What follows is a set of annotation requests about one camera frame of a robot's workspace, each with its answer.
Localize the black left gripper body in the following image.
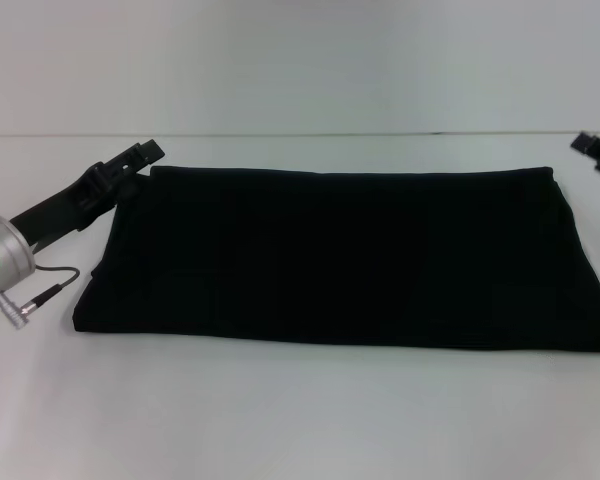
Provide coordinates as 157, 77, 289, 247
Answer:
9, 159, 131, 251

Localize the black shirt with FREE print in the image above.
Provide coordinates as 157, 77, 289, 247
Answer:
72, 164, 600, 356

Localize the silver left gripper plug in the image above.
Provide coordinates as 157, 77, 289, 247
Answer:
0, 291, 40, 331

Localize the grey left gripper cable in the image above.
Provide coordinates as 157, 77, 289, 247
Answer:
29, 264, 81, 307

